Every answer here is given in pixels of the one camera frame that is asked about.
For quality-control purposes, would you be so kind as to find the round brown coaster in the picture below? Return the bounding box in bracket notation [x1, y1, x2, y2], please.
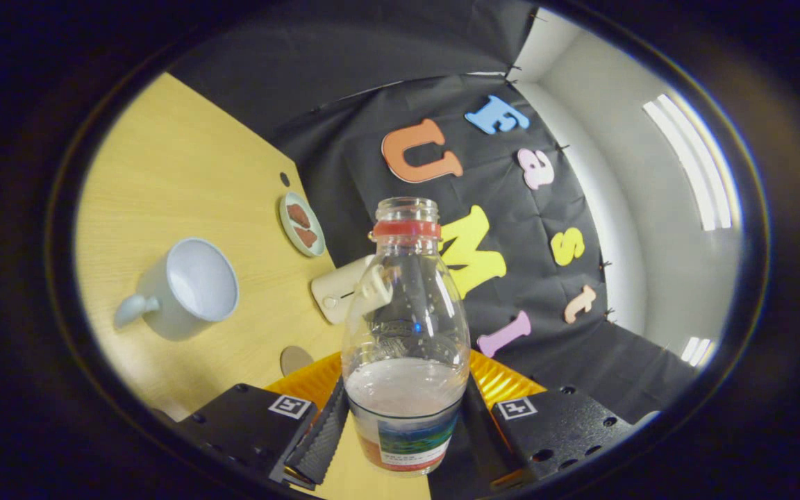
[281, 346, 315, 377]

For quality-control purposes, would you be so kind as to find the black backdrop cloth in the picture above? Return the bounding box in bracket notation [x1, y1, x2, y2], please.
[167, 0, 699, 500]

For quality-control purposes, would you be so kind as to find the pale green plate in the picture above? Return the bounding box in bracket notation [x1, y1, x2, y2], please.
[279, 191, 327, 258]

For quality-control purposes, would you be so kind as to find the white cup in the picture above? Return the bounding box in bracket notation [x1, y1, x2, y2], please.
[115, 237, 240, 342]

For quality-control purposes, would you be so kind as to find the small ceiling light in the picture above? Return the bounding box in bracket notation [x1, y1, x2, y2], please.
[680, 337, 713, 367]

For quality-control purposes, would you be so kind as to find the long ceiling light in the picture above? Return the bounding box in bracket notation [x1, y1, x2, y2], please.
[643, 94, 733, 232]

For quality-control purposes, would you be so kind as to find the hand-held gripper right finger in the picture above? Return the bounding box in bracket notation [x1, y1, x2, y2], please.
[461, 349, 663, 496]

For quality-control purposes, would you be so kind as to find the clear plastic juice bottle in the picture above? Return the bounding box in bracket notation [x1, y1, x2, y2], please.
[341, 197, 472, 478]

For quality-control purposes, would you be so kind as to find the white toaster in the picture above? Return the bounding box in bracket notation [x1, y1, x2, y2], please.
[310, 254, 394, 325]

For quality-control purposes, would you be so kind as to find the wooden table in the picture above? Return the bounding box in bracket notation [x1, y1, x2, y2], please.
[75, 72, 435, 500]

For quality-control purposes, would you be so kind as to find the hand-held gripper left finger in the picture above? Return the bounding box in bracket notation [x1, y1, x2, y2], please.
[153, 351, 350, 491]

